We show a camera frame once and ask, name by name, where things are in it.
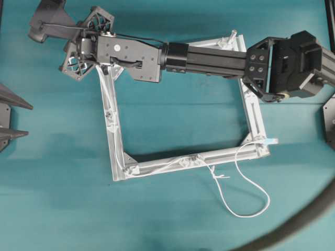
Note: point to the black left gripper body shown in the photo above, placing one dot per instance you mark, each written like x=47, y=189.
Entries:
x=5, y=121

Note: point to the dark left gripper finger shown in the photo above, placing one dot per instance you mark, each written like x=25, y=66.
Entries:
x=9, y=134
x=10, y=98

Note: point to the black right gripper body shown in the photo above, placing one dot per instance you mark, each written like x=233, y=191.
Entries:
x=96, y=44

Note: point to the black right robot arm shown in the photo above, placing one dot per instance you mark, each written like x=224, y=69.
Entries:
x=273, y=69

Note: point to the aluminium pin top-right corner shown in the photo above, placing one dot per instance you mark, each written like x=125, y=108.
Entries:
x=232, y=36

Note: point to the square aluminium extrusion frame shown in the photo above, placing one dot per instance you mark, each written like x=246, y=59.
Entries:
x=184, y=122

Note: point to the black frame post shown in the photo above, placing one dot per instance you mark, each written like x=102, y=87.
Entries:
x=329, y=6

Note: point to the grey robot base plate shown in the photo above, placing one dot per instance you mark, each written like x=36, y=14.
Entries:
x=328, y=121

